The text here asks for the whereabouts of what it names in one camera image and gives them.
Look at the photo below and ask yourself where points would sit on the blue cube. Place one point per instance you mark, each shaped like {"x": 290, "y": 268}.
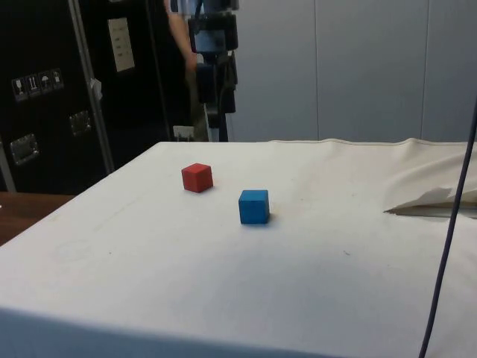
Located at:
{"x": 253, "y": 209}

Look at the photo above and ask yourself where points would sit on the red cube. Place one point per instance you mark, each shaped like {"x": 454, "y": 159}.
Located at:
{"x": 196, "y": 179}

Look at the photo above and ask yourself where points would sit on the pale locker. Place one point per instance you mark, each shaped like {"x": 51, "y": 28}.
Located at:
{"x": 447, "y": 67}
{"x": 277, "y": 74}

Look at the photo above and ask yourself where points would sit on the standing person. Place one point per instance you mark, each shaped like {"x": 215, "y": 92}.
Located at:
{"x": 179, "y": 35}

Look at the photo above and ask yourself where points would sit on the black cabinet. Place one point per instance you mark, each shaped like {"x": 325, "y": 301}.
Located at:
{"x": 48, "y": 130}

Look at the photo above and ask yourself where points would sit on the black camera on stand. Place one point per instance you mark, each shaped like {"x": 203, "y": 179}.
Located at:
{"x": 212, "y": 37}

